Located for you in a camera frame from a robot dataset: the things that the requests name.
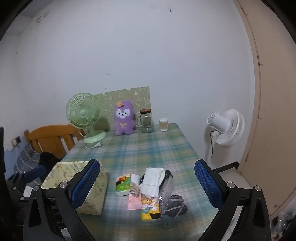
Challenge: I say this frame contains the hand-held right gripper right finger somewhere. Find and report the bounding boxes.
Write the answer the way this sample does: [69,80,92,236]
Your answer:
[194,159,271,241]

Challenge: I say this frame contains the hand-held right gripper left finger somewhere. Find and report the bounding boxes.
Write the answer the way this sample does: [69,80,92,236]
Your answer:
[23,159,101,241]

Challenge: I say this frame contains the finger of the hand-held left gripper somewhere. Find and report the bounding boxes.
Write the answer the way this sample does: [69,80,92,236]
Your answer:
[8,165,46,200]

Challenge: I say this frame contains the printed storage box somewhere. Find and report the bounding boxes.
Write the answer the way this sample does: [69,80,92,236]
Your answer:
[41,161,109,216]

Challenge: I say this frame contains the green tissue packet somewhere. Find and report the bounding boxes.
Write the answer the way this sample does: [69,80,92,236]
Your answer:
[115,174,132,197]

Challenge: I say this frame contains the beige sock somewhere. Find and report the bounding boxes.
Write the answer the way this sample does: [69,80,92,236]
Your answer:
[129,173,142,198]

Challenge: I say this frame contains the pink packet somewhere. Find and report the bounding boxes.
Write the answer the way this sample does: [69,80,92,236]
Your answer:
[128,193,142,210]

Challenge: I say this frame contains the white cloth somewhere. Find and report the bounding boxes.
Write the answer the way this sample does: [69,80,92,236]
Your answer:
[139,167,166,197]

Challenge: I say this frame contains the yellow cartoon tissue packet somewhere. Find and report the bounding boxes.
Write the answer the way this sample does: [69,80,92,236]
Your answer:
[141,197,162,221]

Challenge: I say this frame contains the plaid pillow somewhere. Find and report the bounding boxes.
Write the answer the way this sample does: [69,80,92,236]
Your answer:
[8,148,43,179]

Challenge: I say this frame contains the black garment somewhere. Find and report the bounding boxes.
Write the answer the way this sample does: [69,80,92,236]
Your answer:
[40,152,62,172]

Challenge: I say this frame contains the wooden headboard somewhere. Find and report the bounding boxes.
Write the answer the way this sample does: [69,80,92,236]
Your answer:
[24,124,85,159]

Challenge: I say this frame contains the white standing fan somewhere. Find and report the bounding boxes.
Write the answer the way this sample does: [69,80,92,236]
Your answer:
[203,109,245,163]

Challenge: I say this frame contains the green desk fan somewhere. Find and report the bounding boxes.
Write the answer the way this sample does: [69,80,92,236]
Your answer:
[65,92,107,149]

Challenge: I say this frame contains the purple plush toy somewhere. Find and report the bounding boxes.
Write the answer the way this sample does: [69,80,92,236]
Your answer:
[115,100,137,135]

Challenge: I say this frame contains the glass jar mug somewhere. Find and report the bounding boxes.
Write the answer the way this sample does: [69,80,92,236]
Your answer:
[137,109,154,133]

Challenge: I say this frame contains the green printed board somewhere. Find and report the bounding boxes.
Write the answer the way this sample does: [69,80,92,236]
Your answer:
[94,86,152,131]

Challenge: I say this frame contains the beige door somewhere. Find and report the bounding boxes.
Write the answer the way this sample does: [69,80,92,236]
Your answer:
[232,0,296,218]

